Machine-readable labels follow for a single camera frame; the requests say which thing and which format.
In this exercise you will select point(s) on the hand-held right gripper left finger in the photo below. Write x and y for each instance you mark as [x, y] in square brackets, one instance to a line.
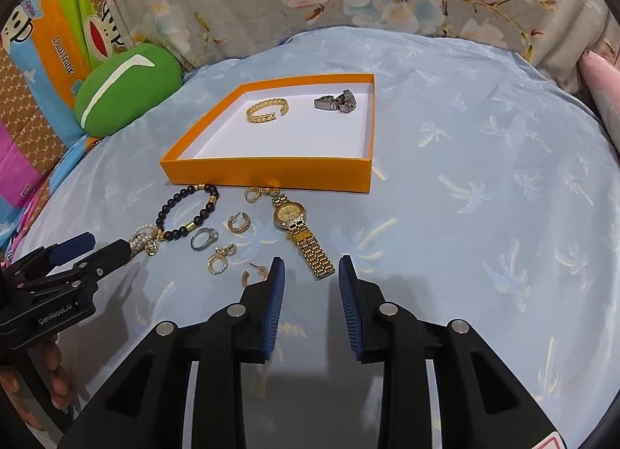
[273, 306]

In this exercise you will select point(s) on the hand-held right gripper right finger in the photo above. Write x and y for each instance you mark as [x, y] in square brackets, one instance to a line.
[349, 308]

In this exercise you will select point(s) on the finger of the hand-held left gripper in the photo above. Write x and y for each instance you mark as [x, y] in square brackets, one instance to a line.
[72, 244]
[109, 256]

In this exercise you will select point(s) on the small gold hoop earring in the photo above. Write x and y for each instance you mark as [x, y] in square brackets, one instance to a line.
[245, 278]

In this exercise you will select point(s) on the gold wristwatch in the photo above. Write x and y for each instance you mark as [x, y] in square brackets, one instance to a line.
[286, 214]

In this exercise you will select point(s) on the orange cardboard box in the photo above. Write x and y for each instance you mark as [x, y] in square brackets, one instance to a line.
[266, 177]

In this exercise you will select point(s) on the person's left hand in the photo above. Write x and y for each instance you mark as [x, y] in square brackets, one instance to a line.
[58, 376]

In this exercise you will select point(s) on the green cushion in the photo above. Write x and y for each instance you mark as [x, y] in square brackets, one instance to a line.
[126, 90]

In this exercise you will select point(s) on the light blue palm-print sheet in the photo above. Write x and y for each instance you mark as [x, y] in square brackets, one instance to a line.
[460, 187]

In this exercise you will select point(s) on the colourful cartoon printed blanket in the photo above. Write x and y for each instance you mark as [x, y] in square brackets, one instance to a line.
[48, 56]

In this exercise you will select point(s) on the pink cloth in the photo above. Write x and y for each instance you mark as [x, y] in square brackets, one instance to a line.
[605, 90]

